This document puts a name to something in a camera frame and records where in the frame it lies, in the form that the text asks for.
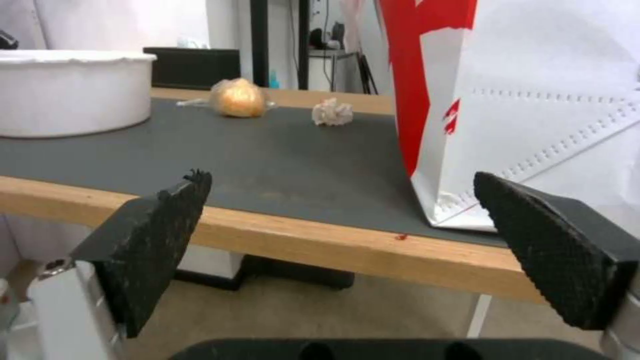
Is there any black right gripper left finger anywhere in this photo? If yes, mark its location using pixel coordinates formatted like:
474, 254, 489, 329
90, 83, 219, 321
26, 168, 213, 360

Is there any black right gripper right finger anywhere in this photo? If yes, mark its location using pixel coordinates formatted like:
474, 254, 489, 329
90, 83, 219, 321
472, 171, 640, 360

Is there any red and white takeout bag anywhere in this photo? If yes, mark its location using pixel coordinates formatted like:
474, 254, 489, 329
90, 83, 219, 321
339, 0, 640, 234

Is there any bread in clear plastic bag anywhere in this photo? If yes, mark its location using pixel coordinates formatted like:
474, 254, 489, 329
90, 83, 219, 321
176, 77, 279, 119

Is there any white table leg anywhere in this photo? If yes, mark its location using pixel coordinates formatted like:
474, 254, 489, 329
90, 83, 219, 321
464, 293, 494, 338

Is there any dark grey table mat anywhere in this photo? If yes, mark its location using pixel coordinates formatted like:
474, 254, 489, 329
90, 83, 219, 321
0, 98, 509, 248

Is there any white round paper bowl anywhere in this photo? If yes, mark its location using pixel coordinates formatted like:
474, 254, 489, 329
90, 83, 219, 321
0, 48, 159, 139

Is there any black chair backrest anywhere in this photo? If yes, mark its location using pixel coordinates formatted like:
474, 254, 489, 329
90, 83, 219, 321
142, 46, 242, 91

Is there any crumpled white paper ball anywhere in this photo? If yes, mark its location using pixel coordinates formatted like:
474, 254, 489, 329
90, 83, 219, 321
311, 97, 355, 128

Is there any grey cluttered side table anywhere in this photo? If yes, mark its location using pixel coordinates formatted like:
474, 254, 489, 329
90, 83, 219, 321
305, 20, 381, 95

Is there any black vertical post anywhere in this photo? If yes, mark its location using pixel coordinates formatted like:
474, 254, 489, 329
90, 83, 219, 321
297, 0, 311, 90

